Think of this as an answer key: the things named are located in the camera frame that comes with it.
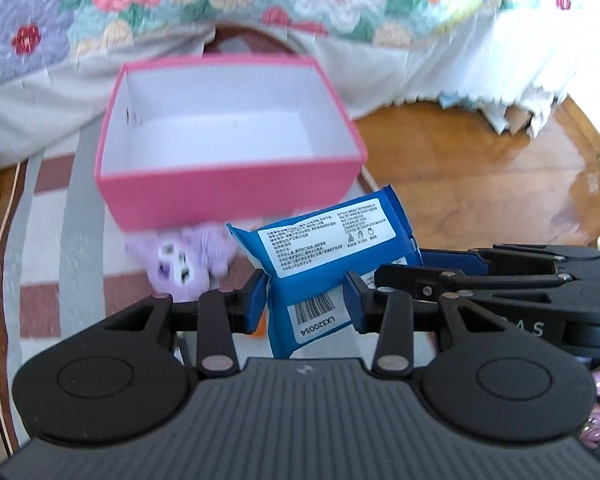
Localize blue wet wipes pack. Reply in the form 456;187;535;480
228;185;424;359

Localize papers under bed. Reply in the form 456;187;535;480
438;88;562;139

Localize pink cardboard box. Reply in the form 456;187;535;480
95;54;367;232

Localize white bed skirt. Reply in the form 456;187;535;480
0;6;580;170

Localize purple plush toy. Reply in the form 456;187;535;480
125;222;238;302

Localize striped oval rug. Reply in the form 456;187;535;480
0;24;382;451

